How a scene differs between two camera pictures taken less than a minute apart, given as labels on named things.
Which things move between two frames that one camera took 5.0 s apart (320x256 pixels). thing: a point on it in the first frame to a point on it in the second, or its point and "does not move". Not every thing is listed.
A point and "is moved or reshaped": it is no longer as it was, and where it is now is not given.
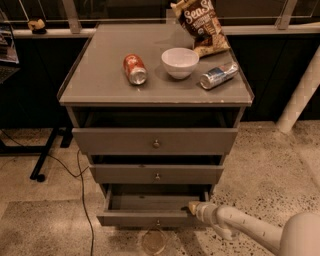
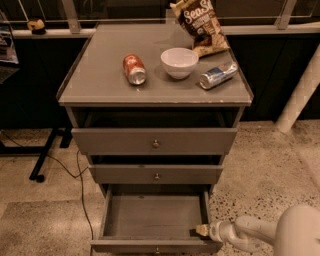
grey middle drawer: x=156 y=173 does not move
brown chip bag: x=202 y=24 does not move
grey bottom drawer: x=150 y=204 is moved or reshaped
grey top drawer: x=155 y=141 does not move
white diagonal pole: x=304 y=90 does not move
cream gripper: x=202 y=211 to x=215 y=230
